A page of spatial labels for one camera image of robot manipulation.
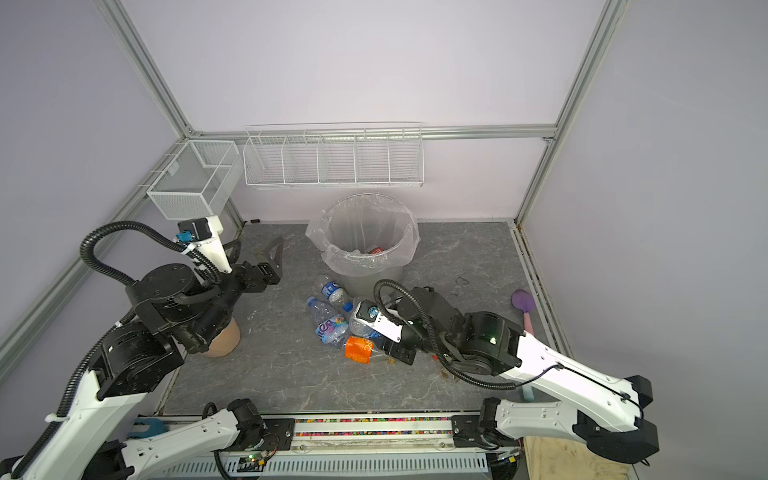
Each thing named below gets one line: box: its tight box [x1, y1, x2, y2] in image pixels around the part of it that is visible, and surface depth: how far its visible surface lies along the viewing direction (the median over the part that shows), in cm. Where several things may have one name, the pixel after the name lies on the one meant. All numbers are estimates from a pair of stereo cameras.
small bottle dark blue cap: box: [321, 281, 353, 312], surface depth 98 cm
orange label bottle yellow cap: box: [344, 336, 374, 364], surface depth 84 cm
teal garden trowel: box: [522, 384, 535, 402], surface depth 80 cm
